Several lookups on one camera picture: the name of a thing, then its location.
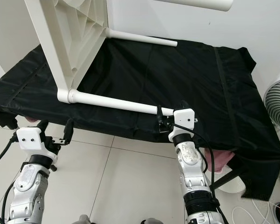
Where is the black table cloth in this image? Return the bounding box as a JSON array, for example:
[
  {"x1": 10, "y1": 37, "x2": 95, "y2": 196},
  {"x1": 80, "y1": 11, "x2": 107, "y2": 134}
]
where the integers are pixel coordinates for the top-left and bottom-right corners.
[{"x1": 0, "y1": 36, "x2": 280, "y2": 201}]

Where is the white tapered table leg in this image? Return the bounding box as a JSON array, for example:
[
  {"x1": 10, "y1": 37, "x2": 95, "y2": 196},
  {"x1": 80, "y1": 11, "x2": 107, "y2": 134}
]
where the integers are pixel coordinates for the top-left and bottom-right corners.
[
  {"x1": 69, "y1": 90, "x2": 174, "y2": 116},
  {"x1": 105, "y1": 29, "x2": 178, "y2": 47},
  {"x1": 154, "y1": 0, "x2": 235, "y2": 12}
]

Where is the grey right robot foot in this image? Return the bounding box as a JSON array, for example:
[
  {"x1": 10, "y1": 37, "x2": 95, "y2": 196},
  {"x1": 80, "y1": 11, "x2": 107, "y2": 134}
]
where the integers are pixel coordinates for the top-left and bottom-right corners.
[{"x1": 141, "y1": 218, "x2": 162, "y2": 224}]

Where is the white pedestal fan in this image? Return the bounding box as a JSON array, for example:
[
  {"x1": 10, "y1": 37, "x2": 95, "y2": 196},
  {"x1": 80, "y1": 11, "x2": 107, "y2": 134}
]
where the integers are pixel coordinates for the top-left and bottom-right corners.
[{"x1": 264, "y1": 78, "x2": 280, "y2": 143}]

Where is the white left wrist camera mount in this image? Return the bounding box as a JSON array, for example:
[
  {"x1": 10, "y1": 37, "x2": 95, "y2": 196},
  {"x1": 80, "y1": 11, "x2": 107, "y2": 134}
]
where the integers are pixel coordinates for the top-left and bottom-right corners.
[{"x1": 16, "y1": 127, "x2": 54, "y2": 161}]

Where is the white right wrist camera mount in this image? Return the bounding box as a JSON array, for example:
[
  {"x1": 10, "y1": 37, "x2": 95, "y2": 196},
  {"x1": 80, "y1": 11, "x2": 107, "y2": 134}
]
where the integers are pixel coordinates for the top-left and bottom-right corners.
[{"x1": 168, "y1": 108, "x2": 197, "y2": 140}]

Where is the white plastic table top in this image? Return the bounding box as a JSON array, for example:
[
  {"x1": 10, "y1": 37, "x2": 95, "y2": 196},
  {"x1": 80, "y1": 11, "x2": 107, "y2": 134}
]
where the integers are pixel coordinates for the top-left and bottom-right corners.
[{"x1": 24, "y1": 0, "x2": 109, "y2": 104}]

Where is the white power cable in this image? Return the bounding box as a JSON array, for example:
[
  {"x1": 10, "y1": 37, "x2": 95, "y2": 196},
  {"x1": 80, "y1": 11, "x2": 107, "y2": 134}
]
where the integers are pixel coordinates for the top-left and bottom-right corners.
[{"x1": 229, "y1": 200, "x2": 280, "y2": 224}]

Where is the pink soft item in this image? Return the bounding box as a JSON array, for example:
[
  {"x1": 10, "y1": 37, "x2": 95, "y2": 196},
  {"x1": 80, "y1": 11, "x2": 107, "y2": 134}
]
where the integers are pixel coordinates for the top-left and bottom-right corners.
[{"x1": 203, "y1": 148, "x2": 235, "y2": 175}]

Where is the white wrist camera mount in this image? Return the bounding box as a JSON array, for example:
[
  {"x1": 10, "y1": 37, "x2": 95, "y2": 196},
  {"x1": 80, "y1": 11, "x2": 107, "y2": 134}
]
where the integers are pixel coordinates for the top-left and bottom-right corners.
[
  {"x1": 16, "y1": 127, "x2": 54, "y2": 161},
  {"x1": 168, "y1": 108, "x2": 197, "y2": 140}
]

